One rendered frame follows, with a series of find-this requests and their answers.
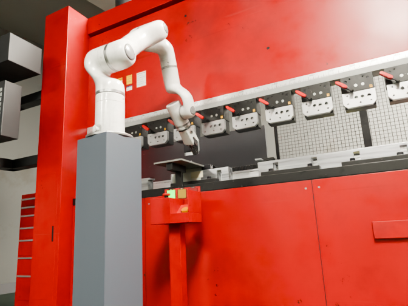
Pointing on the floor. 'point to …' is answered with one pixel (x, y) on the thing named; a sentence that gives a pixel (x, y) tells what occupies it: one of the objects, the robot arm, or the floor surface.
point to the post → (365, 129)
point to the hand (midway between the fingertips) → (195, 151)
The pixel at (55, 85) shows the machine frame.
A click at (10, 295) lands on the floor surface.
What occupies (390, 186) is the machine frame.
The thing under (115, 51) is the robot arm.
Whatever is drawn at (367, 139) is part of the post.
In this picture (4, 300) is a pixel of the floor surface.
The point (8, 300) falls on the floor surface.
